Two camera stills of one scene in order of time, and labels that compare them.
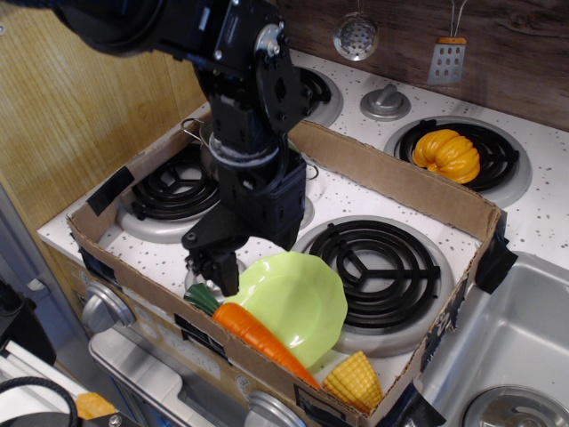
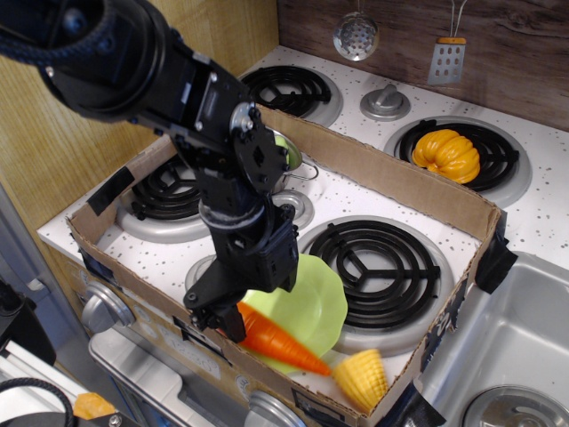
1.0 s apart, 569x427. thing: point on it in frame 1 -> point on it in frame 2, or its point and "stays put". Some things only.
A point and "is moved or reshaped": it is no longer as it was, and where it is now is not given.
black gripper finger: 226,271 -> 231,322
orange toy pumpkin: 445,152 stays put
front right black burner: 387,270 stays put
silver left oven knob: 103,310 stays put
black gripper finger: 201,261 -> 205,318
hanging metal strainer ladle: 356,36 stays put
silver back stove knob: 385,104 stays put
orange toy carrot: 236,320 is moved or reshaped
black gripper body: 260,190 -> 252,258
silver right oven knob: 263,410 stays put
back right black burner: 496,157 stays put
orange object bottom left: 90,405 stays put
